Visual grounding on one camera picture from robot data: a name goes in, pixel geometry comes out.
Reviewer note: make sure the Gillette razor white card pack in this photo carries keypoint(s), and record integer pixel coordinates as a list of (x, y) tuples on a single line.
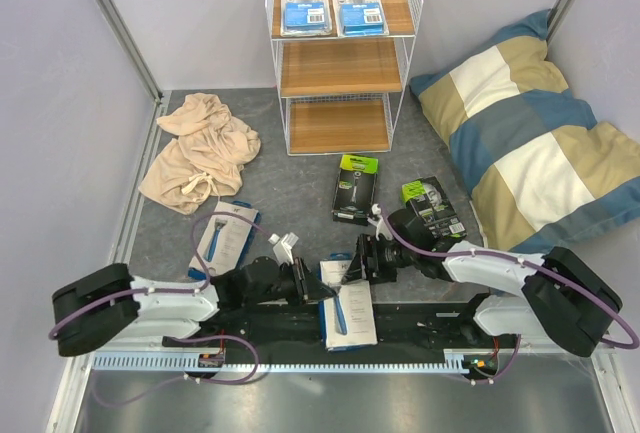
[(360, 18)]

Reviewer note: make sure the blue beige checkered pillow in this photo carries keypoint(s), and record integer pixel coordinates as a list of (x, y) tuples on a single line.
[(540, 169)]

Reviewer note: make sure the black green Gillette razor box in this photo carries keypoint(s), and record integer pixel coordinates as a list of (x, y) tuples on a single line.
[(355, 189)]

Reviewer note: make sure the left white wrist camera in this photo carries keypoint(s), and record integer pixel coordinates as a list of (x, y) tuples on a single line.
[(283, 247)]

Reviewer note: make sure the Harry's razor box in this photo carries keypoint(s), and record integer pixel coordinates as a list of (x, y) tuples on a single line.
[(347, 320), (225, 240)]

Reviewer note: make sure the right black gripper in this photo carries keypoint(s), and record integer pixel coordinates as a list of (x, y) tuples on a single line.
[(368, 246)]

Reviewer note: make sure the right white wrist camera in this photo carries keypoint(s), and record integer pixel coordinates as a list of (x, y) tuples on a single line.
[(375, 218)]

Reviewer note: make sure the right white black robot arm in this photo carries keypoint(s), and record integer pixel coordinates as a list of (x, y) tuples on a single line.
[(553, 295)]

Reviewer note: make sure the beige crumpled cloth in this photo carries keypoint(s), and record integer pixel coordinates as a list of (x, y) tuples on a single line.
[(205, 157)]

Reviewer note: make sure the aluminium frame rail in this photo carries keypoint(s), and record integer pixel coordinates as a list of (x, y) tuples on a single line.
[(130, 48)]

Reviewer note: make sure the light blue slotted cable duct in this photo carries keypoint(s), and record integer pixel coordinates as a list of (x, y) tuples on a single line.
[(319, 361)]

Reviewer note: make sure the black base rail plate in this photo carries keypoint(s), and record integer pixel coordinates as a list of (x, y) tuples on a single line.
[(415, 329)]

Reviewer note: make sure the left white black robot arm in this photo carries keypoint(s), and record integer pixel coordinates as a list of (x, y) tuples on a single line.
[(112, 305)]

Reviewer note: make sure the blue Gillette razor blister pack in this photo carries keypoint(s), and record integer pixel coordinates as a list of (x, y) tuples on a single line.
[(305, 18)]

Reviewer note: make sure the white wire wooden shelf unit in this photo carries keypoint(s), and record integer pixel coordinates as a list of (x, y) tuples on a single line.
[(343, 94)]

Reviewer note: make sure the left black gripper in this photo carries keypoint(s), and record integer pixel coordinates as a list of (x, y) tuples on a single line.
[(308, 288)]

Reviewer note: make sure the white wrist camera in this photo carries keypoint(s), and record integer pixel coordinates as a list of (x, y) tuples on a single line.
[(375, 218), (283, 247)]

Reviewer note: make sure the black green razor box portrait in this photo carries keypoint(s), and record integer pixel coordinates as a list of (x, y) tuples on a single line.
[(427, 198)]

